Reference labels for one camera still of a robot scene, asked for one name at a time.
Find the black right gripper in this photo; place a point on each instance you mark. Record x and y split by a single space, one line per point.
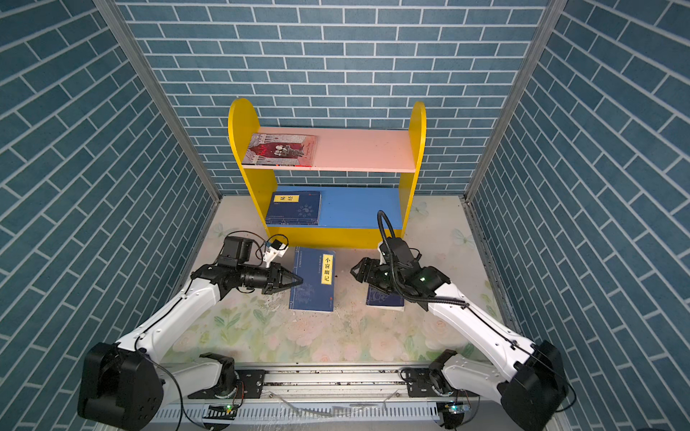
366 263

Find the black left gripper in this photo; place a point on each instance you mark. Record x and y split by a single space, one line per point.
273 280

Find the navy book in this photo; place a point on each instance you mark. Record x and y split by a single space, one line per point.
294 208
317 269
380 300

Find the red illustrated cover book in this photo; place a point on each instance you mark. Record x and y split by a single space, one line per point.
281 150

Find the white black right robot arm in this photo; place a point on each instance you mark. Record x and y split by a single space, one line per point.
504 349

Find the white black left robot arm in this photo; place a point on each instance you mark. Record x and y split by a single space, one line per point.
125 383

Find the floral table mat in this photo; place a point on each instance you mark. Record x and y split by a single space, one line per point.
253 328

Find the yellow pink blue bookshelf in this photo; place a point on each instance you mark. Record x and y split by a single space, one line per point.
348 215

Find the left green circuit board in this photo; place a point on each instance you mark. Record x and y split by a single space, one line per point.
222 412

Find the green circuit board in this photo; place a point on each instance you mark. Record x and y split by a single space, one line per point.
222 412
452 415

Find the right green circuit board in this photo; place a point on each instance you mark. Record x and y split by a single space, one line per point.
452 415

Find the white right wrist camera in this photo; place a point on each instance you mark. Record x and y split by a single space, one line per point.
382 254

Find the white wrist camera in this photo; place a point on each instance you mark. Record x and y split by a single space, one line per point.
382 254
273 249

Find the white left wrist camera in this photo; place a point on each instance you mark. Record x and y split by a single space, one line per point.
273 249

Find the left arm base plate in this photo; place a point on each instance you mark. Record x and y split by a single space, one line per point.
232 382

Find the aluminium front rail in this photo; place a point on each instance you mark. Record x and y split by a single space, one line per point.
329 383

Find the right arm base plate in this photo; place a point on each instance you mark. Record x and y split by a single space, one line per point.
430 382

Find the white slotted cable duct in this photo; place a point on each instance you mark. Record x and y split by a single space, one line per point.
301 413

